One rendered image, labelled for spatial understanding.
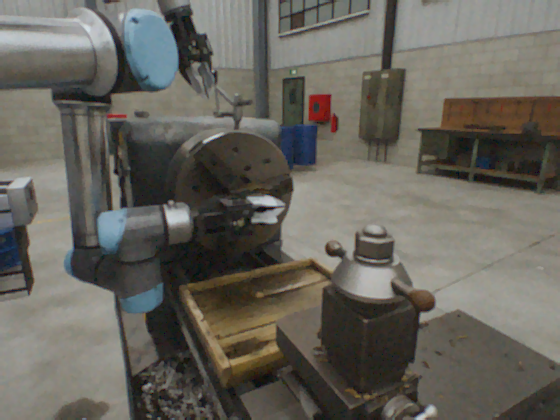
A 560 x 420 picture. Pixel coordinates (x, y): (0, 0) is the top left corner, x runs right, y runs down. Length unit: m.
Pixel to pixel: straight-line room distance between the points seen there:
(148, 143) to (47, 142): 9.96
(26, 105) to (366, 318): 10.69
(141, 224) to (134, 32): 0.30
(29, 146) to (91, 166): 10.19
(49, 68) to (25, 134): 10.36
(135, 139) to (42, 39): 0.48
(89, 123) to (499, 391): 0.73
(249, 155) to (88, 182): 0.37
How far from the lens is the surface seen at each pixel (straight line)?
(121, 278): 0.70
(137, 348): 1.32
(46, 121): 10.90
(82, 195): 0.75
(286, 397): 0.48
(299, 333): 0.48
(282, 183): 0.91
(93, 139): 0.74
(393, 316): 0.37
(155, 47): 0.63
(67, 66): 0.57
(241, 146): 0.89
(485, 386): 0.54
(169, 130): 1.01
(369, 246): 0.35
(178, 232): 0.67
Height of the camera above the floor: 1.29
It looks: 17 degrees down
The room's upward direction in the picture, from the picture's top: straight up
